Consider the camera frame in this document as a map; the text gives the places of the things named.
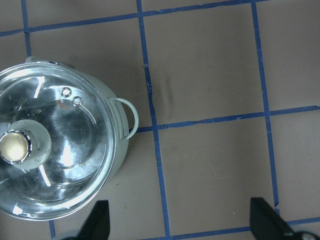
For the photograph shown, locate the white electric cooking pot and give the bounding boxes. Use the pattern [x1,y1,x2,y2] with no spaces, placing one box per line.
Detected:
[0,56,139,221]

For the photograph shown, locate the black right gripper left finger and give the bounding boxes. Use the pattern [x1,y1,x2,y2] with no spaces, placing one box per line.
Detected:
[75,200,111,240]

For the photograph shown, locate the glass pot lid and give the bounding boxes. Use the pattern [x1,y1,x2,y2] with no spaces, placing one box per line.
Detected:
[0,62,118,221]

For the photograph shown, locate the brown paper table cover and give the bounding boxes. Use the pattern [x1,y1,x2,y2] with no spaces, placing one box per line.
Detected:
[0,0,320,240]

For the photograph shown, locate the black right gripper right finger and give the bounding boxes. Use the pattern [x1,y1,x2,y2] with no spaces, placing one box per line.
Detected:
[250,197,297,240]

